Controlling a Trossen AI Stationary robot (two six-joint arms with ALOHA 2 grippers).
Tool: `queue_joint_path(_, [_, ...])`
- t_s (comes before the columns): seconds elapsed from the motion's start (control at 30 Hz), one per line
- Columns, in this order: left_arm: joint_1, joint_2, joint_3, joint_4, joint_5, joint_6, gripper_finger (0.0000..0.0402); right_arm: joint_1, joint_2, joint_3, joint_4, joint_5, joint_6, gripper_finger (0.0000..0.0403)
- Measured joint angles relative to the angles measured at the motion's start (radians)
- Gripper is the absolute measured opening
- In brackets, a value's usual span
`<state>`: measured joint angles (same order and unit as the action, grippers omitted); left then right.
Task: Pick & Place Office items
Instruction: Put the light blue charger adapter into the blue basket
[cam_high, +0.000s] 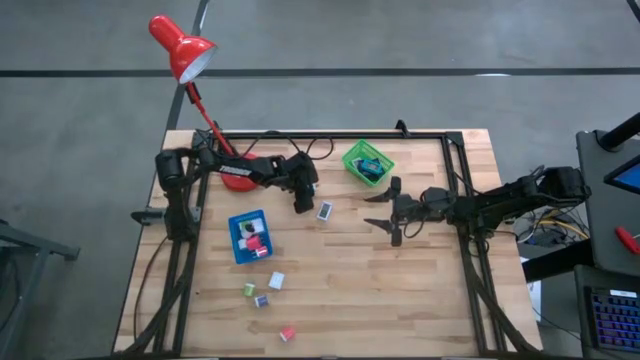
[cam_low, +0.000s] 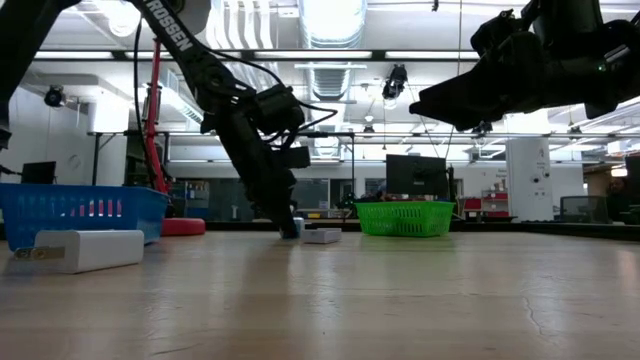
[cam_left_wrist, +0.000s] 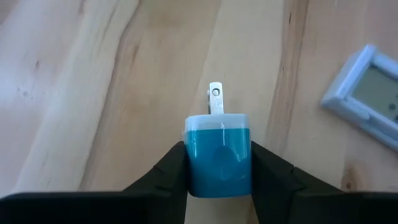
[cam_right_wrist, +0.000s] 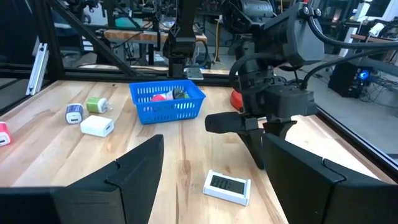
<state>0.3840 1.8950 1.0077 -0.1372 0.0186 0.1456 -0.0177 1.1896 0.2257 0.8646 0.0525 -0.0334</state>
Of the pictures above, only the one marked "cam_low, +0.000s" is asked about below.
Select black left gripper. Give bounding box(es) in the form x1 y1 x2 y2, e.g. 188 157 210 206
217 119 297 240

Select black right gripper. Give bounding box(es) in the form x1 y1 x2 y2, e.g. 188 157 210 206
409 9 601 130

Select black monitor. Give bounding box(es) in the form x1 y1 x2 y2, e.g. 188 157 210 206
20 160 57 185
385 153 450 200

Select white round column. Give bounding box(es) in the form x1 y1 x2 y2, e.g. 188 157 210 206
505 137 555 222

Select red desk lamp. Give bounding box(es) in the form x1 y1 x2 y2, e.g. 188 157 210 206
143 0 212 238

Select red shelf cart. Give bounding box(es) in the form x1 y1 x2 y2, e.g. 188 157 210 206
464 188 510 219

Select green plastic basket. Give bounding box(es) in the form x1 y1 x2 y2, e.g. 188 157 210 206
354 200 456 239

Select blue plastic basket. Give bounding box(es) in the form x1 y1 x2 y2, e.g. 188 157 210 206
0 182 170 253

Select person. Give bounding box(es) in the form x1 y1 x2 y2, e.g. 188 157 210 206
602 175 640 225

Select black ceiling spotlight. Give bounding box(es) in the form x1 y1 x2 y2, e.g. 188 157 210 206
43 87 65 108

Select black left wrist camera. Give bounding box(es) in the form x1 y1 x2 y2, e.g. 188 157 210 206
278 146 312 170

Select black overhead camera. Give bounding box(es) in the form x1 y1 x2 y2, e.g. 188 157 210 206
381 63 409 101

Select black aluminium rig frame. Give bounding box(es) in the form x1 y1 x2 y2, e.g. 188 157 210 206
32 48 640 242

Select white flat wall charger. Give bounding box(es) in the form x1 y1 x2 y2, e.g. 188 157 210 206
13 229 146 275

